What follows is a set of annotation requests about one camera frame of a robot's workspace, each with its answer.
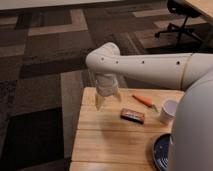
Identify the white ceramic cup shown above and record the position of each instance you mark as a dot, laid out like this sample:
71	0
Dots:
168	111

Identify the wooden desk in background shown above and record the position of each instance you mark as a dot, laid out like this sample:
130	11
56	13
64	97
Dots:
205	7

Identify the dark blue patterned plate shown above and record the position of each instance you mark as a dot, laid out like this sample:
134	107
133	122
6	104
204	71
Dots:
160	152

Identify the orange chili pepper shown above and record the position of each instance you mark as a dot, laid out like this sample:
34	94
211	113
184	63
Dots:
145	101

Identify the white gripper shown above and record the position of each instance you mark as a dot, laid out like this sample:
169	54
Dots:
106	85

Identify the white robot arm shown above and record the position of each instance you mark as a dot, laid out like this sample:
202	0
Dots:
191	140

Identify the dark red snack packet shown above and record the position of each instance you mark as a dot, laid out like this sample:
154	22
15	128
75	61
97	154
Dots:
132	115

